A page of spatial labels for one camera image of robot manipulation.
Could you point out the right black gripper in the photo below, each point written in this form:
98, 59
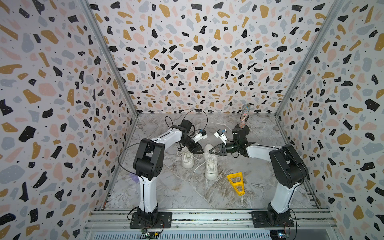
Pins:
221, 145

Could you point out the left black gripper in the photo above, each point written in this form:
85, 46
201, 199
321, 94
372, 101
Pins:
195, 148

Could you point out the white knit sneaker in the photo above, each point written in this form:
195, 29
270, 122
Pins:
211, 169
188, 163

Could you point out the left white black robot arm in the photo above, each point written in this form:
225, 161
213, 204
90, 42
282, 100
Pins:
149, 160

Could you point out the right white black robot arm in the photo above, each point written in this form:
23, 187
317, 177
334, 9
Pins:
289, 168

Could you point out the yellow plastic triangular stand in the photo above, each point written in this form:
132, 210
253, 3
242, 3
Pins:
237, 182

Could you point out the sprinkle tube on black base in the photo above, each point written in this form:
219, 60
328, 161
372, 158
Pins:
243, 119

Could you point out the purple toy figure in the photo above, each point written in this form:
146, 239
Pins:
134, 178

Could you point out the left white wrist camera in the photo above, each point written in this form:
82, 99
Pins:
202, 134

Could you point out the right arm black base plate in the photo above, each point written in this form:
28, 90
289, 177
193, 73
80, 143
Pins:
265, 219

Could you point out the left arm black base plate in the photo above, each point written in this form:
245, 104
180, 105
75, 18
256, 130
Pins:
157, 220

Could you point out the front aluminium rail frame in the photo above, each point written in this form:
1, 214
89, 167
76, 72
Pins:
221, 224

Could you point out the right aluminium corner post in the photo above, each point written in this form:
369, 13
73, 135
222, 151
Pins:
332, 14

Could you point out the aluminium corner post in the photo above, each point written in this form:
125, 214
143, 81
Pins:
332, 14
86, 9

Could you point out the left aluminium corner post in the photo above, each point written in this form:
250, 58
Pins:
86, 9

